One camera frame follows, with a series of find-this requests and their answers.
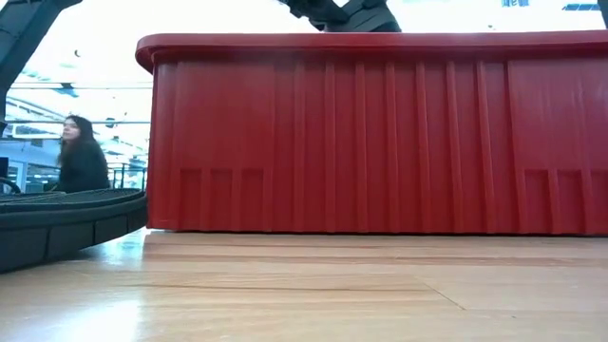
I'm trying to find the black slide with wide band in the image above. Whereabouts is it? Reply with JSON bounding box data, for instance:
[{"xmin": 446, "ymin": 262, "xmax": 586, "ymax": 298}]
[{"xmin": 0, "ymin": 187, "xmax": 149, "ymax": 276}]

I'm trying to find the red plastic bin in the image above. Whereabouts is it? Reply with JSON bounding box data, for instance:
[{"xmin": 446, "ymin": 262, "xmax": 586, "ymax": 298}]
[{"xmin": 135, "ymin": 30, "xmax": 608, "ymax": 238}]

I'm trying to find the black metal railing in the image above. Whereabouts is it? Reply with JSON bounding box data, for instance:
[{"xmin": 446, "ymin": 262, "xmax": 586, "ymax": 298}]
[{"xmin": 107, "ymin": 162, "xmax": 149, "ymax": 191}]

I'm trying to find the person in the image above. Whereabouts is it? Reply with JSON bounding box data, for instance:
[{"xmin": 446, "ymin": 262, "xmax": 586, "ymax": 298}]
[{"xmin": 55, "ymin": 113, "xmax": 111, "ymax": 194}]

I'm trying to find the black curved chair armrest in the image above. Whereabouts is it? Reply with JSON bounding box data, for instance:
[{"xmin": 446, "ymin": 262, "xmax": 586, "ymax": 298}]
[{"xmin": 0, "ymin": 176, "xmax": 23, "ymax": 195}]

